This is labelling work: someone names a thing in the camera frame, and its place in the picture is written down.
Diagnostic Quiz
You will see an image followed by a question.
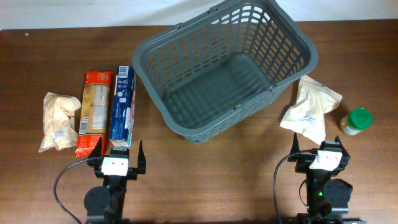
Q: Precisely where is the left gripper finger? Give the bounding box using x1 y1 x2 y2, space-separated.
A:
137 140 146 174
88 137 103 158

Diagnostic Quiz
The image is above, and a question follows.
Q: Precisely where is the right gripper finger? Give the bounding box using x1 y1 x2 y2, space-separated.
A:
335 136 350 159
289 133 300 161

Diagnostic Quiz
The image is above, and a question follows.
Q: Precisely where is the blue tissue box pack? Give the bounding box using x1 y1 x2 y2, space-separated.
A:
109 65 136 147

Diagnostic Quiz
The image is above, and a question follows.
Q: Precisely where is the beige snack bag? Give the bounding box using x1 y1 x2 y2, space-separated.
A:
39 92 81 152

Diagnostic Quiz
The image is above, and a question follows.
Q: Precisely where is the orange pasta package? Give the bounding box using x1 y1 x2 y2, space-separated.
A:
75 71 114 157

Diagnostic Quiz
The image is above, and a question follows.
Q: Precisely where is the grey plastic laundry basket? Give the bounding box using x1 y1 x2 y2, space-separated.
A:
132 1 318 144

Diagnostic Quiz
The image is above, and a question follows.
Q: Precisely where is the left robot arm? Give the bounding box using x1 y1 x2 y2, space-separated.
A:
84 139 146 224

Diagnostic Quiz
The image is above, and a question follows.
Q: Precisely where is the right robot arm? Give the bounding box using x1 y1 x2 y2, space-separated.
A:
288 134 365 224

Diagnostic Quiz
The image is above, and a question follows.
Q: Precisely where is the green lid spice jar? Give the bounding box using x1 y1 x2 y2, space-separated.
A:
339 108 373 136

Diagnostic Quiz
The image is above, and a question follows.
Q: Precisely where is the cream paper pouch right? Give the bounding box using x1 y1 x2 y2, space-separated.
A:
280 75 343 144

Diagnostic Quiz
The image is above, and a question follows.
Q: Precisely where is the left black cable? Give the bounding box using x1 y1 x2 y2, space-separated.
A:
53 156 94 224

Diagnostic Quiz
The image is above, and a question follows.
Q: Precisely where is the black cable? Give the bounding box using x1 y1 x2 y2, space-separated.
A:
273 149 315 224
53 156 94 224

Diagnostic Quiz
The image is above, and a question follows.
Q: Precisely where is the right black cable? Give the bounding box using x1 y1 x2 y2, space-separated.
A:
273 149 315 224

